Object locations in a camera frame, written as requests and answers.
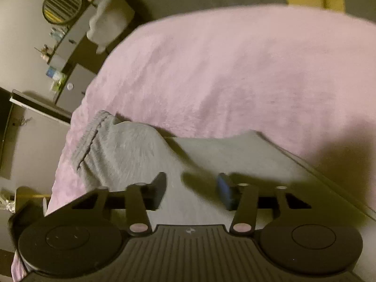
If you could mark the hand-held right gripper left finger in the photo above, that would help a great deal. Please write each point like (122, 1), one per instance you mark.
(160, 188)

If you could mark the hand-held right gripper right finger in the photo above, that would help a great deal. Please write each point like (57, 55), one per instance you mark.
(224, 191)

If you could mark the grey pants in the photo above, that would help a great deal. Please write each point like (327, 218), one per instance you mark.
(123, 152)

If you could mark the pink fleece blanket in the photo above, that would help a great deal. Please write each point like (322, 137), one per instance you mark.
(220, 79)

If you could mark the green and white packet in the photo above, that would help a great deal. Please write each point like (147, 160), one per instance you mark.
(58, 82)

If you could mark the small blue box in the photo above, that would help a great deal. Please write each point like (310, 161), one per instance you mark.
(52, 72)

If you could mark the grey dresser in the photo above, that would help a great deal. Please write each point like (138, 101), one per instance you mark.
(75, 41)

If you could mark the small tan figurine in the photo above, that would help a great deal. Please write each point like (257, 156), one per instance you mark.
(44, 51)

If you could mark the round dark-framed mirror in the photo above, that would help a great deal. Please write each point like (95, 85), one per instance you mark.
(62, 4)

